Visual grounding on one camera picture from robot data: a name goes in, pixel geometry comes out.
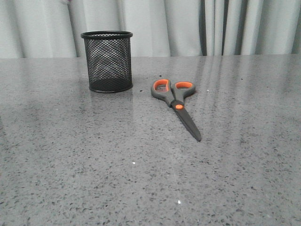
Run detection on grey orange scissors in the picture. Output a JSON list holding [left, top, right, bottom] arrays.
[[151, 79, 201, 141]]

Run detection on black mesh pen bin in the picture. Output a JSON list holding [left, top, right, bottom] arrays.
[[80, 31, 133, 93]]

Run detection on grey curtain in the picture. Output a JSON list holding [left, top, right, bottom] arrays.
[[0, 0, 301, 58]]

